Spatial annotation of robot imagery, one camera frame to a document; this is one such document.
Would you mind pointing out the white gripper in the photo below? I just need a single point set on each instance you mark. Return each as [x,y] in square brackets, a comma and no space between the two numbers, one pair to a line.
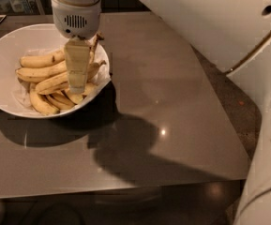
[76,20]

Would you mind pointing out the long front yellow banana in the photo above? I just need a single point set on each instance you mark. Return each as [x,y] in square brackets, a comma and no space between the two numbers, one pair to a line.
[60,81]

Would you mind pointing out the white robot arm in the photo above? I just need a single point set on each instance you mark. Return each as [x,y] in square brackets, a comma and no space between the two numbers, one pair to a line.
[235,35]

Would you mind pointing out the short right yellow banana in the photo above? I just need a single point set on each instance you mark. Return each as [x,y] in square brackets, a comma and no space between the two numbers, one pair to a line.
[89,87]

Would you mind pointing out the lower right yellow banana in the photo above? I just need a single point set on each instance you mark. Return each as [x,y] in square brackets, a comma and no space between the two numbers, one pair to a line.
[75,98]

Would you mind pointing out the lower middle yellow banana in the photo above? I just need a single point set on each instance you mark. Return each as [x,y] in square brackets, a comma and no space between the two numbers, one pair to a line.
[59,96]

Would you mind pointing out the top yellow banana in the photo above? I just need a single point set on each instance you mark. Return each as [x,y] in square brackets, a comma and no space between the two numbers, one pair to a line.
[42,61]

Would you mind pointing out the small lower yellow banana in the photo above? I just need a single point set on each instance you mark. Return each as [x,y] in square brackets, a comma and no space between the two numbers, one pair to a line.
[58,104]

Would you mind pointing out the lower left yellow banana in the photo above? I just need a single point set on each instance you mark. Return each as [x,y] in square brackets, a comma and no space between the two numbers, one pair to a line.
[40,103]

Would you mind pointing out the white bowl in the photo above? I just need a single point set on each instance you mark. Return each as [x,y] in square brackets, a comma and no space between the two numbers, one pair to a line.
[35,39]

